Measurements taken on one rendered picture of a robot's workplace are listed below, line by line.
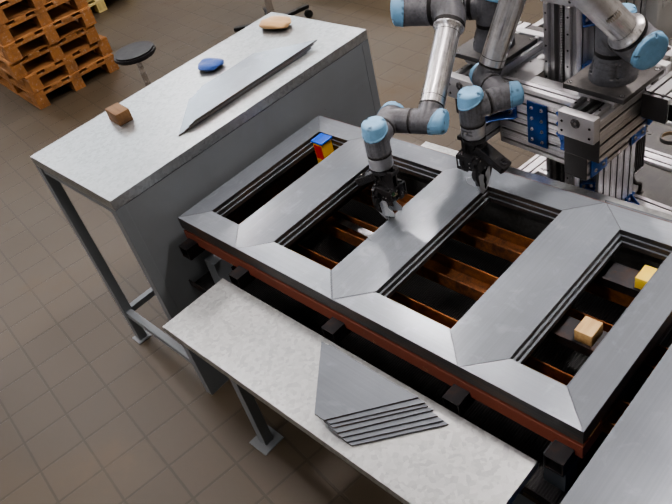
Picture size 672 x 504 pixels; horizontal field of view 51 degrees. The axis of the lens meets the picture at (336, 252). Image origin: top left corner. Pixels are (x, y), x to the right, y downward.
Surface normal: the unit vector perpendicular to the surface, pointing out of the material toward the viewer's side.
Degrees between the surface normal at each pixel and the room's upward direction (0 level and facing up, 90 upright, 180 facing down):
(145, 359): 0
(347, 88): 90
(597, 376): 0
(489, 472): 0
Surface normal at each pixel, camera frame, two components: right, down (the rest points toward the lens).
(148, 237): 0.71, 0.33
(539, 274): -0.21, -0.74
